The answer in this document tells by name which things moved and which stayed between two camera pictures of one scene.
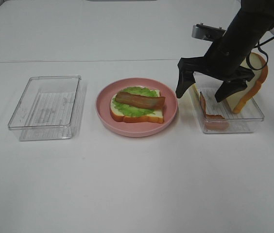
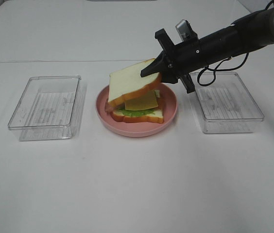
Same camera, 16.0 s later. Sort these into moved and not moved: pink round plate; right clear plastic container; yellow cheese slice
Moved: yellow cheese slice
Not moved: right clear plastic container; pink round plate
